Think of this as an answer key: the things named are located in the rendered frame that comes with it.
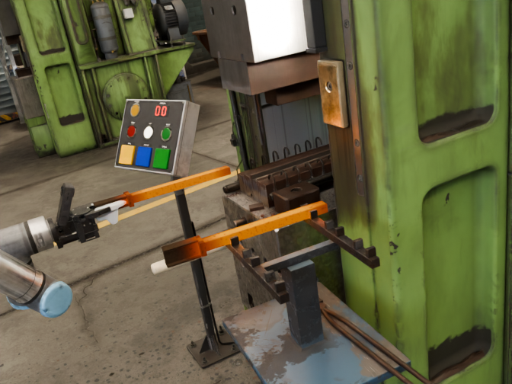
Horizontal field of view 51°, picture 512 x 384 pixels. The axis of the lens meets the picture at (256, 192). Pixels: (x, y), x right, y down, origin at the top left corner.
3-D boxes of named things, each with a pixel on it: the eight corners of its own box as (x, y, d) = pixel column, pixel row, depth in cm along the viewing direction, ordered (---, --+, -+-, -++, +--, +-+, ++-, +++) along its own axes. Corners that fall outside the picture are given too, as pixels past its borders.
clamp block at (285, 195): (289, 220, 158) (286, 200, 155) (274, 211, 165) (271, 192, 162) (323, 207, 162) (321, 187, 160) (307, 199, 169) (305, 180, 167)
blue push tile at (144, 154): (147, 166, 205) (151, 147, 205) (134, 165, 210) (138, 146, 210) (151, 167, 206) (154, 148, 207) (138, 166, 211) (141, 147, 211)
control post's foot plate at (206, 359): (202, 371, 241) (197, 354, 238) (184, 346, 260) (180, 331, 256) (244, 351, 249) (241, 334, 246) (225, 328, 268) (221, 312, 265)
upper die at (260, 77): (251, 95, 155) (246, 62, 151) (222, 88, 172) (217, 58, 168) (367, 65, 171) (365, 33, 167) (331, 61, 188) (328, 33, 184)
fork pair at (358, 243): (276, 293, 104) (275, 284, 103) (264, 280, 109) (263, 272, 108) (376, 255, 112) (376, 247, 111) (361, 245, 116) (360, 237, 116)
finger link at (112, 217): (130, 216, 155) (97, 226, 152) (125, 197, 152) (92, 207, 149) (132, 219, 152) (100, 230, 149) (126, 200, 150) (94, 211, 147)
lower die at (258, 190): (269, 208, 168) (265, 183, 165) (240, 190, 185) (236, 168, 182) (376, 169, 184) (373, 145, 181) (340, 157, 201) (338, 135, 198)
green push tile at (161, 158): (165, 169, 199) (169, 149, 199) (152, 167, 204) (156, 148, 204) (169, 170, 200) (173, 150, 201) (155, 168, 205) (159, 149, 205)
